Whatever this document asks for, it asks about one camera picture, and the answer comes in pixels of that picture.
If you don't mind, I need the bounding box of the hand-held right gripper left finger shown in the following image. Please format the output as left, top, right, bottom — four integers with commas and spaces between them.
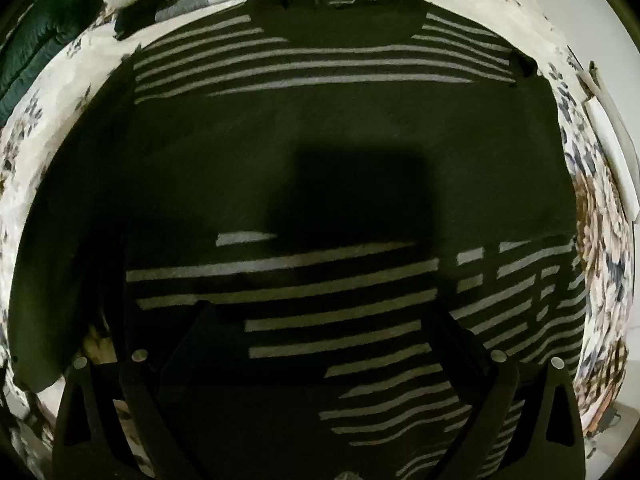
52, 301, 223, 480

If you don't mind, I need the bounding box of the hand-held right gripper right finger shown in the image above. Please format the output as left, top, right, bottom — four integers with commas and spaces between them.
422, 305, 587, 480

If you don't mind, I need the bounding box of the white panel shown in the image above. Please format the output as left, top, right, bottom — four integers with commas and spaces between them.
582, 60, 640, 222

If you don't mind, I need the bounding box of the floral bed sheet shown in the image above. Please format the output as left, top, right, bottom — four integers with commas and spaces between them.
0, 0, 640, 480

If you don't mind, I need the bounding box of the dark striped sweater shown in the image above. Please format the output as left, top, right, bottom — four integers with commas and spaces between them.
7, 0, 590, 480

